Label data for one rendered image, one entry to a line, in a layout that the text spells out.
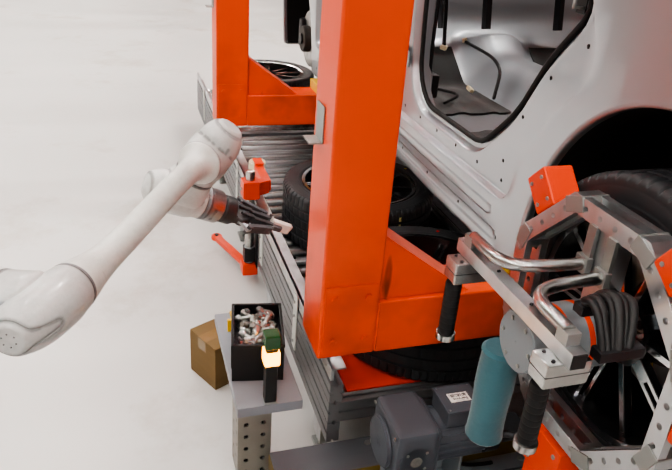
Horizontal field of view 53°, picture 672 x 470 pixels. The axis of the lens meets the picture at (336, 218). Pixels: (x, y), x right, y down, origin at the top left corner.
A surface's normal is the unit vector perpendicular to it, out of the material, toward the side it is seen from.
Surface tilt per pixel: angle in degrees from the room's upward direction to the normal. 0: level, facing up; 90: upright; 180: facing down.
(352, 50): 90
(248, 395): 0
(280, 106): 90
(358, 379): 0
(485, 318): 90
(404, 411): 0
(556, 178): 45
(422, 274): 90
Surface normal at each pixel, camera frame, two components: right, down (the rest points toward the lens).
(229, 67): 0.29, 0.44
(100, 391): 0.07, -0.90
